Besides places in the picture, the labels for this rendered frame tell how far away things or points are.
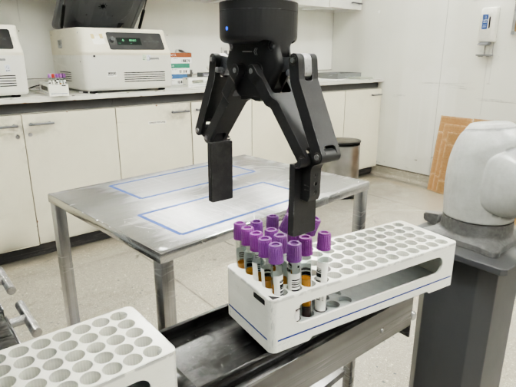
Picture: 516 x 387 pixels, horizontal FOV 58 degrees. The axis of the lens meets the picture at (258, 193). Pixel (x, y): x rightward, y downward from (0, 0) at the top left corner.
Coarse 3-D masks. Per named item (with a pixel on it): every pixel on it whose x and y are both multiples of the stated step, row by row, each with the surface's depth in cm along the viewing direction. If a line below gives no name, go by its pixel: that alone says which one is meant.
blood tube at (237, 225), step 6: (234, 222) 53; (240, 222) 53; (234, 228) 53; (240, 228) 52; (234, 234) 53; (240, 234) 52; (240, 240) 53; (240, 246) 53; (240, 252) 53; (240, 258) 53; (240, 264) 54
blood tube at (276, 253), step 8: (272, 248) 46; (280, 248) 46; (272, 256) 46; (280, 256) 47; (272, 264) 47; (280, 264) 47; (272, 272) 47; (280, 272) 47; (272, 280) 48; (280, 280) 47; (272, 288) 48; (280, 288) 48
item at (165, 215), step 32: (256, 160) 134; (64, 192) 104; (96, 192) 104; (128, 192) 103; (160, 192) 104; (192, 192) 104; (256, 192) 104; (288, 192) 104; (320, 192) 104; (352, 192) 108; (64, 224) 104; (96, 224) 87; (128, 224) 84; (160, 224) 84; (192, 224) 84; (224, 224) 84; (352, 224) 115; (64, 256) 106; (160, 256) 72; (64, 288) 108; (160, 288) 74; (160, 320) 77; (320, 384) 122; (352, 384) 129
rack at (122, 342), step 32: (96, 320) 46; (128, 320) 46; (0, 352) 41; (32, 352) 41; (64, 352) 41; (96, 352) 42; (128, 352) 42; (160, 352) 41; (0, 384) 38; (32, 384) 37; (64, 384) 37; (96, 384) 37; (128, 384) 39; (160, 384) 41
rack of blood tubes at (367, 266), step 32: (384, 224) 67; (352, 256) 57; (384, 256) 57; (416, 256) 57; (448, 256) 61; (256, 288) 49; (320, 288) 50; (352, 288) 61; (384, 288) 61; (256, 320) 50; (288, 320) 48; (320, 320) 51; (352, 320) 54
